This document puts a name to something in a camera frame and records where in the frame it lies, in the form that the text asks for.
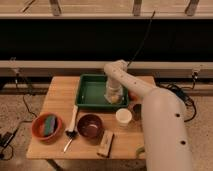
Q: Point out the small metal cup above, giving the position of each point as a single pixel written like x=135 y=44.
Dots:
x=137 y=111

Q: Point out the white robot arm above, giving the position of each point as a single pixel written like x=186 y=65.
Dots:
x=165 y=136

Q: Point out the orange fruit toy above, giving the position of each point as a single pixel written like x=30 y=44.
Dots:
x=132 y=96

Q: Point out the dark red bowl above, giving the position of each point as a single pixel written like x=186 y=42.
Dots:
x=90 y=126

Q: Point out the white paper cup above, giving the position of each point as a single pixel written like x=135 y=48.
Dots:
x=123 y=116

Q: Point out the orange bowl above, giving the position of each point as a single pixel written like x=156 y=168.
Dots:
x=38 y=126

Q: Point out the translucent covered gripper body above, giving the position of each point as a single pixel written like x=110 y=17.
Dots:
x=114 y=91

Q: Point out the wooden block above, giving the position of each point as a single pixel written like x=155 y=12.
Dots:
x=106 y=142

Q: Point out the green blue sponge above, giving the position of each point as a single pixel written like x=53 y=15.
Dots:
x=49 y=125

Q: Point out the wooden table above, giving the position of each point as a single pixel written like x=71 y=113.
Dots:
x=60 y=99

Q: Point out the green plastic tray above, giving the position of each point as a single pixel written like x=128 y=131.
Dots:
x=91 y=90

